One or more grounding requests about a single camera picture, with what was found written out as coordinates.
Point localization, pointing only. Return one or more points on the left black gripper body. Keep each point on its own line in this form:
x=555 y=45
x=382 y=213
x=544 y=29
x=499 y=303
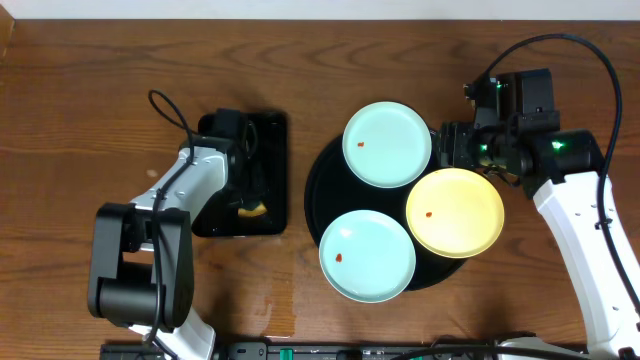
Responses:
x=248 y=181

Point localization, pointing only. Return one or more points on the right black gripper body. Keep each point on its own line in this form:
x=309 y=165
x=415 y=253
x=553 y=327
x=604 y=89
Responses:
x=479 y=148

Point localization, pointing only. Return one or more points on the yellow green sponge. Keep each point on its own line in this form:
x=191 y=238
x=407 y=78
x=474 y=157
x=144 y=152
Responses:
x=257 y=211

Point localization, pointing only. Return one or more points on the yellow plate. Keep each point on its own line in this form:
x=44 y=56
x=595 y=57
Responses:
x=455 y=213

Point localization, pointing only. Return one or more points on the light blue plate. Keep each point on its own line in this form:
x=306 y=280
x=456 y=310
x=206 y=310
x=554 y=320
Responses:
x=387 y=144
x=367 y=256

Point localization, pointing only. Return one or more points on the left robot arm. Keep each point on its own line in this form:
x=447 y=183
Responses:
x=141 y=270

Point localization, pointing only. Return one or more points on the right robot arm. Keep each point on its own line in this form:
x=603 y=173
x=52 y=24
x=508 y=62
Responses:
x=574 y=196

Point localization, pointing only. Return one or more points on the black rectangular tray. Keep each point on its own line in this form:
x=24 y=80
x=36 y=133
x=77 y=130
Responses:
x=217 y=218

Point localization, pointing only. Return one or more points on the black round tray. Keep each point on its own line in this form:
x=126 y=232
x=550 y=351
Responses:
x=333 y=190

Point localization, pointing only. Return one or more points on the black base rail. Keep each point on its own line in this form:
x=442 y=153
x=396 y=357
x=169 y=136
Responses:
x=264 y=351

